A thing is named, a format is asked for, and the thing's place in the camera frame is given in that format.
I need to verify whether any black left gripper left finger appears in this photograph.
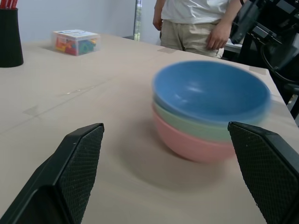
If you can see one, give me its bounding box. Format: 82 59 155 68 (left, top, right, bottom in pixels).
0 123 105 224

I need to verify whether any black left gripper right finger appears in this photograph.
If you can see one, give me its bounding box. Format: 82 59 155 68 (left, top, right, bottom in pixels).
227 121 299 224

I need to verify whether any pink bowl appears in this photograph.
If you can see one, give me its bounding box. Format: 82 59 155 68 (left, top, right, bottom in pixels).
151 105 237 163

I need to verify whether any green bowl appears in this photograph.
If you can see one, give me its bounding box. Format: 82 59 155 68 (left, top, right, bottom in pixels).
151 100 234 143

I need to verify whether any blue bowl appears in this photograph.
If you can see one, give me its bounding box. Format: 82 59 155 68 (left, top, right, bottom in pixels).
151 60 273 125

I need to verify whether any person's left hand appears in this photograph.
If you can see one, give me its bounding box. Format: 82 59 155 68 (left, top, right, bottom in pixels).
206 21 228 50

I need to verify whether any person's right hand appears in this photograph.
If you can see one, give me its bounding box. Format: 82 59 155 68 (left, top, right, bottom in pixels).
153 15 164 31

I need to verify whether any beige tape strip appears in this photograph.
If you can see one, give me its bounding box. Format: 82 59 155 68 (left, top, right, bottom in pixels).
157 46 176 55
249 66 267 76

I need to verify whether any clear box of colourful pieces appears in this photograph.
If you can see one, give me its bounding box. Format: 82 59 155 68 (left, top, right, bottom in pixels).
51 29 101 57

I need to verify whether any black ribbed pen cup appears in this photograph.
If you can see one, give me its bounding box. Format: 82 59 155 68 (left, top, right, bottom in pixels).
0 7 24 68

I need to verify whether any person in white shirt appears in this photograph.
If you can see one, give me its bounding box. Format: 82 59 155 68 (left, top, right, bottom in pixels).
153 0 242 59

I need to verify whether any narrow window strip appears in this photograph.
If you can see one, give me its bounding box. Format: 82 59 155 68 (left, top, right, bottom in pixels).
134 0 143 42

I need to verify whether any black cable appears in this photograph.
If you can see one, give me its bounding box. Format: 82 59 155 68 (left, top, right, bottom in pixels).
261 43 299 84

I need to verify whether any black equipment frame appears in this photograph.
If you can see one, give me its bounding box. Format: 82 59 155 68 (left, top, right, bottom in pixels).
229 0 299 70

